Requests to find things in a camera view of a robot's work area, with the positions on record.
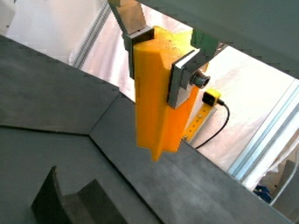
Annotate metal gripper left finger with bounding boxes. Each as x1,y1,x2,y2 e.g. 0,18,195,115
107,0,155,78

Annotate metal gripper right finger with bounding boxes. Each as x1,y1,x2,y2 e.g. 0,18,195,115
167,29,226,109

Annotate orange star prism block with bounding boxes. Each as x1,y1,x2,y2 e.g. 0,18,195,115
134,26,199,161

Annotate black curved fixture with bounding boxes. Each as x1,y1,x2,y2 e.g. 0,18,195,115
32,166,127,224

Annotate yellow sensor box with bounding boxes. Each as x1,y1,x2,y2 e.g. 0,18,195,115
202,88,220,107

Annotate black sensor cable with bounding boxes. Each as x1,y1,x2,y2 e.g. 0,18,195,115
194,99,231,150

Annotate yellow perforated bracket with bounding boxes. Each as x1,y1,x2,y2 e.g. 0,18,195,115
182,103,214,143

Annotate aluminium frame profile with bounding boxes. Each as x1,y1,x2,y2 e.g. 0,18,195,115
228,80,299,181

